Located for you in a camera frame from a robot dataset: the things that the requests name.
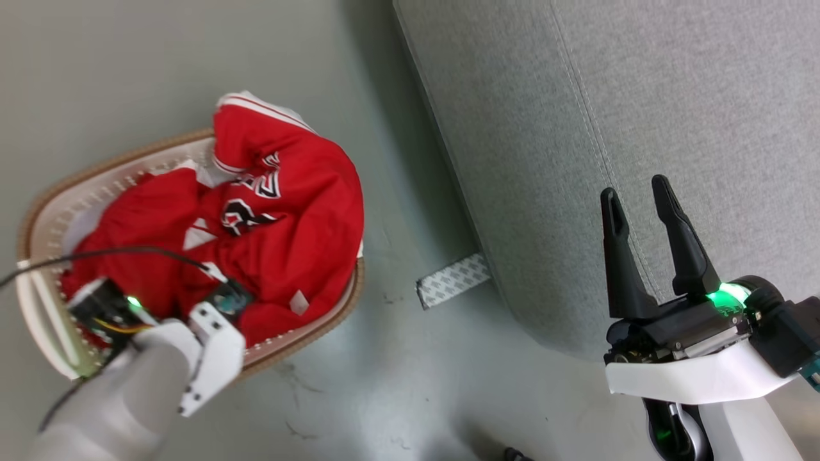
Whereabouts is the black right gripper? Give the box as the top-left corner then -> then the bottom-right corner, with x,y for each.
600,174 -> 755,366

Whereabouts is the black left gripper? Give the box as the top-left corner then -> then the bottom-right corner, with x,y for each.
67,277 -> 158,369

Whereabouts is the red basketball jersey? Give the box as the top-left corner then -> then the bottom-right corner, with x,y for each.
61,92 -> 366,350

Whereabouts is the white brown-rimmed laundry basket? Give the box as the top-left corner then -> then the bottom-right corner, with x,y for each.
16,128 -> 366,383

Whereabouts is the light blue cloth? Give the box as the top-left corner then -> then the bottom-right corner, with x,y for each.
64,204 -> 106,254

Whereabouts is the grey fabric sofa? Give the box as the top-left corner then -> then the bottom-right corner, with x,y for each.
392,0 -> 820,362

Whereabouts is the white patterned tape strip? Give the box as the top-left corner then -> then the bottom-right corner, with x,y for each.
416,253 -> 492,310

